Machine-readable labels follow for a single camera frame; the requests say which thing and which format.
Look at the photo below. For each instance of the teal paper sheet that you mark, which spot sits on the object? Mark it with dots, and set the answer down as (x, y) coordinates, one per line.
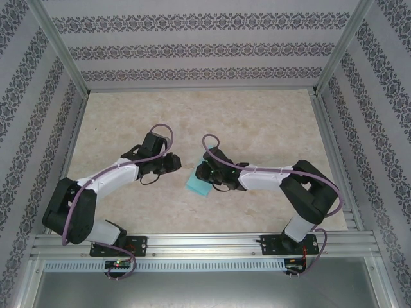
(196, 187)

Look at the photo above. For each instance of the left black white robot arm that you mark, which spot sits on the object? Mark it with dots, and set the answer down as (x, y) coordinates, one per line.
(112, 174)

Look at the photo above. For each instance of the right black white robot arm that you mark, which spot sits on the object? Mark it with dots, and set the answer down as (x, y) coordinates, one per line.
(266, 178)

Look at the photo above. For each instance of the grey sheet metal panel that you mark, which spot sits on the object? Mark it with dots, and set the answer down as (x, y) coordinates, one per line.
(199, 292)

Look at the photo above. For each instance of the aluminium cross rail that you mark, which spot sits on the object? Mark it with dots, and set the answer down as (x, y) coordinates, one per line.
(199, 88)

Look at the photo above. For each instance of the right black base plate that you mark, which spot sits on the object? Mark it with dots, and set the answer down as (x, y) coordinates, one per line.
(268, 245)

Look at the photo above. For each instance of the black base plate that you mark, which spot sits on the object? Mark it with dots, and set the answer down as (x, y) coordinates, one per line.
(268, 245)
(141, 245)

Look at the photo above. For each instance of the aluminium side rail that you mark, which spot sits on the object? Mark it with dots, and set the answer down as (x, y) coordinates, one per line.
(71, 144)
(330, 144)

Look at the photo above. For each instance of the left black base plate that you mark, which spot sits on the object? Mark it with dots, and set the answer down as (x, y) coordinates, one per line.
(141, 245)

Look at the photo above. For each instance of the aluminium corner post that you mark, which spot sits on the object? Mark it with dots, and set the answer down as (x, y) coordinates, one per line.
(61, 48)
(343, 48)

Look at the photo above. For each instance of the aluminium frame strut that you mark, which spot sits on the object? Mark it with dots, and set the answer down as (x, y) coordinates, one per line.
(387, 282)
(30, 282)

